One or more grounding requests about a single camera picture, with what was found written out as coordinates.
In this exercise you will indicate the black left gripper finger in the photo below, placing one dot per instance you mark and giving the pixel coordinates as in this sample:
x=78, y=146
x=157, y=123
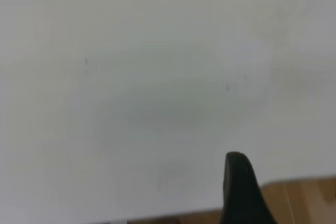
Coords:
x=241, y=195

